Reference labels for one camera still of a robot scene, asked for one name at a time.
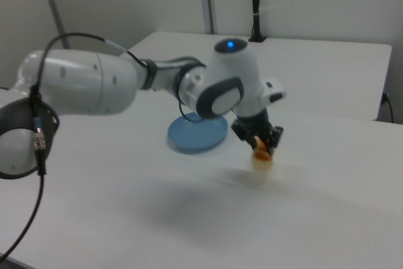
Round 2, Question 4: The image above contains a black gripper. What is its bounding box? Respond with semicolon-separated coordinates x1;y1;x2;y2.
230;107;285;157

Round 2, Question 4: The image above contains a black cable behind table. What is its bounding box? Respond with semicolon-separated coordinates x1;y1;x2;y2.
381;91;395;123

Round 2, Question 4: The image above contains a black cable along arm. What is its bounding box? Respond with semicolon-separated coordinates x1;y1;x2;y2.
0;31;158;262

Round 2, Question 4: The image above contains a black looped wrist cable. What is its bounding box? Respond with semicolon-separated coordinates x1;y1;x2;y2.
172;66;209;124

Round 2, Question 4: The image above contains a blue round plate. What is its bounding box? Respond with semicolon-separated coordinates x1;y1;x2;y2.
167;112;229;155

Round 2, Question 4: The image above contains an orange-topped bread loaf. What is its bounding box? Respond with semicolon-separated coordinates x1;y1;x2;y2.
250;138;275;171

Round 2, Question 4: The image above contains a black camera pole with base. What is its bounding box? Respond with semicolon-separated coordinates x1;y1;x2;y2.
248;0;267;43

